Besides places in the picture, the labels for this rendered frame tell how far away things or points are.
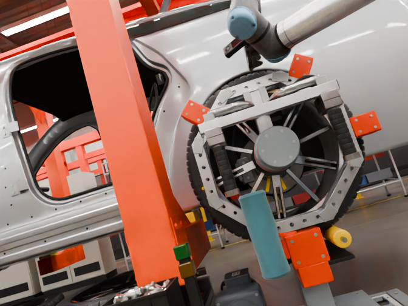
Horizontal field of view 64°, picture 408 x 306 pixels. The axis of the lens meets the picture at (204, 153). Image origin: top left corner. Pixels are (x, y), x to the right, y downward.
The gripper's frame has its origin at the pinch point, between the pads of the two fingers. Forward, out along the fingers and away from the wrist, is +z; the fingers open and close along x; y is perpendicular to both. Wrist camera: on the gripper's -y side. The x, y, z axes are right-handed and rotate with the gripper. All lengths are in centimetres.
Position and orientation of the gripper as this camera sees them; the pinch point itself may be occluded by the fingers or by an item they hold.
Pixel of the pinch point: (249, 69)
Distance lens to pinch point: 138.6
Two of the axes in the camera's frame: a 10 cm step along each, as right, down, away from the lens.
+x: -1.1, -8.0, 5.9
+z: 2.1, 5.6, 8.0
